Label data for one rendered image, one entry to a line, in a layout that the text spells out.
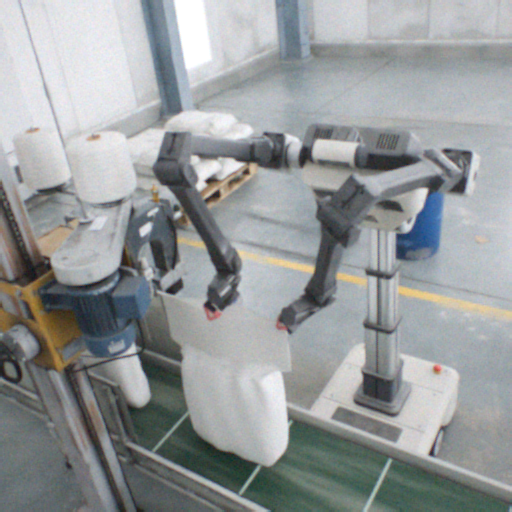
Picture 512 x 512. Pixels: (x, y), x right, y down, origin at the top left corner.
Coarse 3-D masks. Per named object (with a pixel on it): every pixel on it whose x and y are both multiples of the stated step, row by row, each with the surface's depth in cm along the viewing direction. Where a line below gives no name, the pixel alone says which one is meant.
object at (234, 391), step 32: (192, 320) 193; (224, 320) 183; (256, 320) 179; (192, 352) 202; (224, 352) 191; (256, 352) 187; (288, 352) 180; (192, 384) 204; (224, 384) 194; (256, 384) 188; (192, 416) 217; (224, 416) 202; (256, 416) 194; (224, 448) 216; (256, 448) 203
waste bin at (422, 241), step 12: (432, 192) 359; (432, 204) 365; (420, 216) 367; (432, 216) 370; (420, 228) 373; (432, 228) 375; (396, 240) 384; (408, 240) 379; (420, 240) 378; (432, 240) 381; (396, 252) 390; (408, 252) 384; (420, 252) 383; (432, 252) 387
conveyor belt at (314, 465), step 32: (160, 384) 255; (160, 416) 238; (160, 448) 223; (192, 448) 221; (288, 448) 215; (320, 448) 214; (352, 448) 212; (224, 480) 206; (256, 480) 205; (288, 480) 203; (320, 480) 202; (352, 480) 200; (384, 480) 198; (416, 480) 197
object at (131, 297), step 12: (144, 276) 159; (120, 288) 156; (132, 288) 155; (144, 288) 159; (120, 300) 154; (132, 300) 153; (144, 300) 159; (120, 312) 156; (132, 312) 155; (144, 312) 158
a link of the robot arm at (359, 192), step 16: (416, 160) 144; (352, 176) 121; (368, 176) 125; (384, 176) 127; (400, 176) 130; (416, 176) 134; (432, 176) 139; (448, 176) 142; (336, 192) 123; (352, 192) 121; (368, 192) 119; (384, 192) 125; (400, 192) 133; (336, 208) 124; (352, 208) 121; (368, 208) 122; (336, 224) 123; (352, 224) 122
